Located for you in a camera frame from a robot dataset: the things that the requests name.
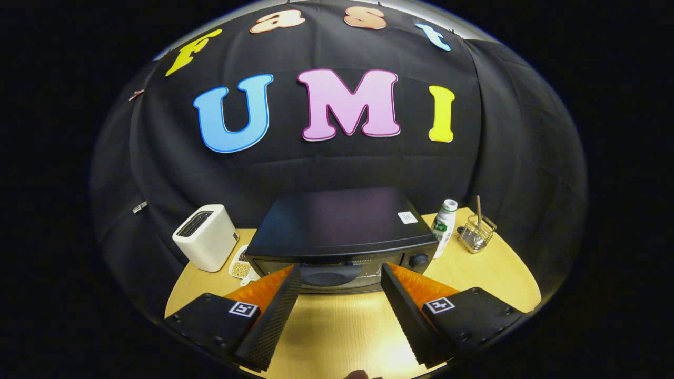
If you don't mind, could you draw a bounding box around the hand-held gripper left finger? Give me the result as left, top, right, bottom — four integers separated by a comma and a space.
164, 264, 302, 372

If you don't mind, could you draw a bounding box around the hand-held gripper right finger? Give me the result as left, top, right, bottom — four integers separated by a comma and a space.
380, 262, 527, 368

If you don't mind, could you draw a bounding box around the black toaster oven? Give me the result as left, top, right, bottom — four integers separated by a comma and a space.
245, 187, 440, 294

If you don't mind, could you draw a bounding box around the white toaster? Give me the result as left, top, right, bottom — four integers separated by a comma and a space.
172, 204, 240, 273

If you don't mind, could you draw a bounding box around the small dish of beans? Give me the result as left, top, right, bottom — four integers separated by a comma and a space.
228, 245, 260, 286

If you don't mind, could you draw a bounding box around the white green bottle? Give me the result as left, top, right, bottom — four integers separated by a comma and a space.
431, 199, 458, 258

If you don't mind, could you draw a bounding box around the black backdrop cloth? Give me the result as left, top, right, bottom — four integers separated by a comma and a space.
90, 0, 588, 327

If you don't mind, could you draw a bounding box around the wire basket holder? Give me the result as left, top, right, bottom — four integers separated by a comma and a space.
457, 215, 497, 254

